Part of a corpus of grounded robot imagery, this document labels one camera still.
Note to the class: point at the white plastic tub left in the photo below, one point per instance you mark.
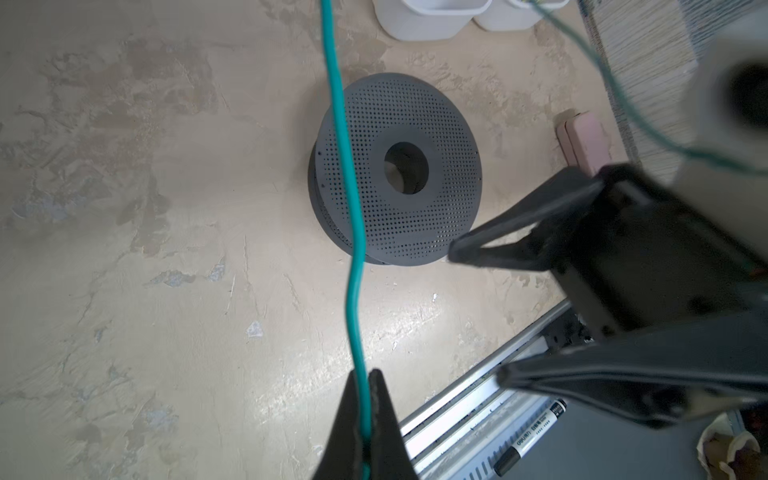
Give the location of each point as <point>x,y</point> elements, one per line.
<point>426,20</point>

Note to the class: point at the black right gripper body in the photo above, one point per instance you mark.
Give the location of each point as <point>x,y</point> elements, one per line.
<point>642,257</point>

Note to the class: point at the black perforated cable spool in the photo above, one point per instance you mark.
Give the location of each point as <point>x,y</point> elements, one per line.
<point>417,166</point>

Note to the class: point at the white plastic tub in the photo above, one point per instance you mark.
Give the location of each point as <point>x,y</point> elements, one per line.
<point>508,15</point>
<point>426,20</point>

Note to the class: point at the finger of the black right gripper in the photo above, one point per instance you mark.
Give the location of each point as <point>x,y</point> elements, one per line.
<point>534,233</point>
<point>658,377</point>

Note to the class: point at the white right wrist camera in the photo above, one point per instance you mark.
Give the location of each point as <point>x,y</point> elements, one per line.
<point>727,105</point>

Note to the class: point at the black marker pen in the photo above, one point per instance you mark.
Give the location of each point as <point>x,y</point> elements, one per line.
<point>529,437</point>

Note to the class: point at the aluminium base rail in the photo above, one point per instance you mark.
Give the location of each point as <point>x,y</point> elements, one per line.
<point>463,431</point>

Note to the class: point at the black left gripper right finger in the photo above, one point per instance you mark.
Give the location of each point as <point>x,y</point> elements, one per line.
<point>388,457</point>

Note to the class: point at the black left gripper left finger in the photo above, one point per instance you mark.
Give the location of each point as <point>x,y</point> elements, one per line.
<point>343,455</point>

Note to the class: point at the pink flat case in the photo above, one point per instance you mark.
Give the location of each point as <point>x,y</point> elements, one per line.
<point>583,141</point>

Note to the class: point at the white plastic tub right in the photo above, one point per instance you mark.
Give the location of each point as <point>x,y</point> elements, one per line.
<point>508,15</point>

